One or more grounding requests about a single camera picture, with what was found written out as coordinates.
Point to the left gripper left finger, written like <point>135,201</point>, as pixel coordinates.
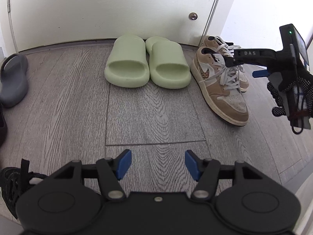
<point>110,172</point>

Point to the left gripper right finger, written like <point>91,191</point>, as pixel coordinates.
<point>206,173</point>

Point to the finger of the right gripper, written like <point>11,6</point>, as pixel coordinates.
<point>260,74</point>
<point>263,57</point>

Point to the tan sneaker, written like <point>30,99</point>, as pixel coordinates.
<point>218,45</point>
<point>220,86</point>

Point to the black Puma sneaker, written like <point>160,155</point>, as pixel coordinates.
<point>15,182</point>

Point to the grey slide sandal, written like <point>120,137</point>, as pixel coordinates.
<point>14,80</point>

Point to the right gloved hand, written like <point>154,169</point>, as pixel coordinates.
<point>298,82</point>

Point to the metal door stopper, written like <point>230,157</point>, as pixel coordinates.
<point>193,16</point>

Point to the right green slide sandal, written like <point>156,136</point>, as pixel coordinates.
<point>167,63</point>

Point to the green slide sandal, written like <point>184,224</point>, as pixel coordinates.
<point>127,66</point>
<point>167,63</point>

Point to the left green slide sandal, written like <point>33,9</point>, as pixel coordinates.
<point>127,66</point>

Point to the white door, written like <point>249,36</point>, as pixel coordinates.
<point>32,23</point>

